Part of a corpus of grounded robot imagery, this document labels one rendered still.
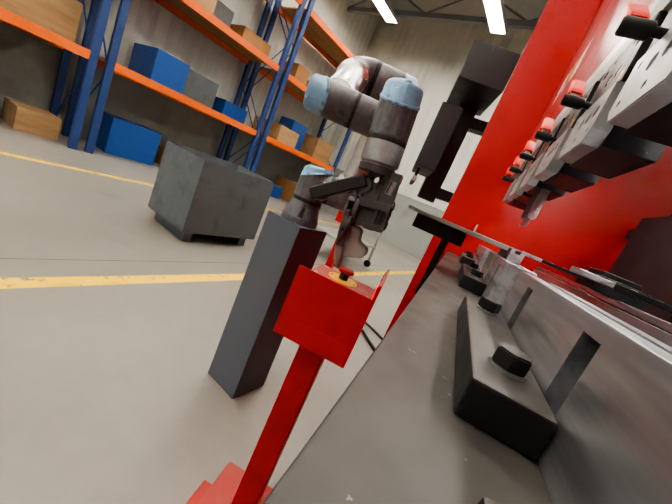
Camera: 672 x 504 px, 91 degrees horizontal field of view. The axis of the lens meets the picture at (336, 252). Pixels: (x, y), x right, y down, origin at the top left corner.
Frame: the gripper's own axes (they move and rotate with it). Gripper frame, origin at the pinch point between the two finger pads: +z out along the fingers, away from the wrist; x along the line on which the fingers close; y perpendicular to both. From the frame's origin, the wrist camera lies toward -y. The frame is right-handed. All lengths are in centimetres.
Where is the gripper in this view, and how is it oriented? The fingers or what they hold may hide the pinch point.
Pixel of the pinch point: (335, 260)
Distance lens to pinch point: 66.8
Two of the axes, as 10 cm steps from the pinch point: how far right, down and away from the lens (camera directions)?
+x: 2.4, -1.0, 9.7
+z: -3.1, 9.3, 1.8
